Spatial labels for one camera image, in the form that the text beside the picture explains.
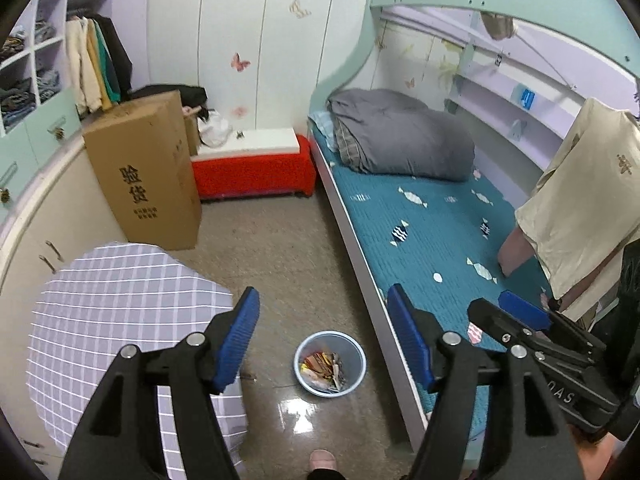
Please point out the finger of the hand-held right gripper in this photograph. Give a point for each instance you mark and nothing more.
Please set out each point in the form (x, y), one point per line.
(495, 322)
(522, 307)

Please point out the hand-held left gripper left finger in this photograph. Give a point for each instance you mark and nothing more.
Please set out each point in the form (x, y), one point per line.
(239, 340)

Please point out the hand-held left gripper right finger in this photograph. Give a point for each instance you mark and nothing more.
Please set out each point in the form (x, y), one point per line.
(407, 345)

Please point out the blue plastic bucket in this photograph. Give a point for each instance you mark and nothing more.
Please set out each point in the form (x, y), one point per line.
(350, 360)

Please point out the olive white carton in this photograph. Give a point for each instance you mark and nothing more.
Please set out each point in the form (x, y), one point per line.
(338, 372)

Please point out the red packet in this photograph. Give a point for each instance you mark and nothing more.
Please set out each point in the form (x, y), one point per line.
(315, 361)

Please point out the gold foil wrapper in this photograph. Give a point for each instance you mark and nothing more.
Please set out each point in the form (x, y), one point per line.
(327, 359)

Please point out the person's right hand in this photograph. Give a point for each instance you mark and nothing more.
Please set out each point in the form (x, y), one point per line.
(595, 460)

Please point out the pink garment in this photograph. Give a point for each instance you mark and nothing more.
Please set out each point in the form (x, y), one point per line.
(515, 255)

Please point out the bed with teal sheet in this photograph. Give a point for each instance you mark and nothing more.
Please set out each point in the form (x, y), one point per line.
(425, 240)

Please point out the beige t-shirt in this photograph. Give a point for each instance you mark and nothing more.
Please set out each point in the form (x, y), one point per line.
(590, 190)

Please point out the pink slipper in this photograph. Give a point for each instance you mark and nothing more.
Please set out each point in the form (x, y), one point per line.
(325, 462)

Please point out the red covered bench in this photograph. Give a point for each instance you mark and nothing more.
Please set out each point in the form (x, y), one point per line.
(255, 175)

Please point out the large cardboard box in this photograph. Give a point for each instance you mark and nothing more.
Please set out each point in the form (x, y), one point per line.
(145, 180)

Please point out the white board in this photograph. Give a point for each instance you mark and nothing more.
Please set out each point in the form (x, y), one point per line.
(260, 142)

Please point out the grey duvet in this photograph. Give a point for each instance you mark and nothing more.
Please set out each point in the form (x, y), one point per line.
(405, 135)

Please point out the lavender bedside shelves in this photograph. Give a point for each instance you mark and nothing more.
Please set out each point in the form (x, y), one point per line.
(500, 100)

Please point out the white plastic bag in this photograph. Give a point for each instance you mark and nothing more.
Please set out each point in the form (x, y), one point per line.
(215, 130)

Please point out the beige cabinet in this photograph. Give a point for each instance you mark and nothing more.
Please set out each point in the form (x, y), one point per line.
(75, 200)

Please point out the light blue plaid pillow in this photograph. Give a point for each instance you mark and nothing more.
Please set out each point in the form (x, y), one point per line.
(320, 127)

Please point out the pale pink butterfly sticker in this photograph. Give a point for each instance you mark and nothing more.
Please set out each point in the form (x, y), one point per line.
(240, 110)

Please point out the pine cone drawer pull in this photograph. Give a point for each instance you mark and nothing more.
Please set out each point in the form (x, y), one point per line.
(4, 195)
(59, 132)

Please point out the grey round hanging object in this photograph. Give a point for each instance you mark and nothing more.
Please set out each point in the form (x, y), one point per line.
(500, 26)

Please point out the pale green drawer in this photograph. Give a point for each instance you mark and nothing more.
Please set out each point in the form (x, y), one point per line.
(10, 160)
(45, 125)

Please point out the green shirt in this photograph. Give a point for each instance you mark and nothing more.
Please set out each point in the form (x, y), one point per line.
(107, 67)

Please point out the yellow garment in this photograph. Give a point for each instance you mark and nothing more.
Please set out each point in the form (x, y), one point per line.
(97, 70)

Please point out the black coat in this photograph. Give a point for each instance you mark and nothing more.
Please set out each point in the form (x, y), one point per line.
(119, 55)

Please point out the cream jacket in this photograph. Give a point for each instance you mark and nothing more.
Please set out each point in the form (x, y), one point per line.
(75, 75)

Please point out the dark folded clothes stack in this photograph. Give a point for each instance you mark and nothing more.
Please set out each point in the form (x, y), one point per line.
(17, 97)

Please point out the yellow butterfly sticker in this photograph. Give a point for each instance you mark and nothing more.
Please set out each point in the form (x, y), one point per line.
(299, 7)

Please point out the grey folded clothes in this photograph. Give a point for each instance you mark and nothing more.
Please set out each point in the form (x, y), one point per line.
(45, 30)

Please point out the olive clothes pile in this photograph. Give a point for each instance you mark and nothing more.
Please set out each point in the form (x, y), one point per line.
(12, 47)

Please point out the grey clothes rail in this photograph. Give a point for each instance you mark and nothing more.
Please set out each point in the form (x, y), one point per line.
(546, 57)

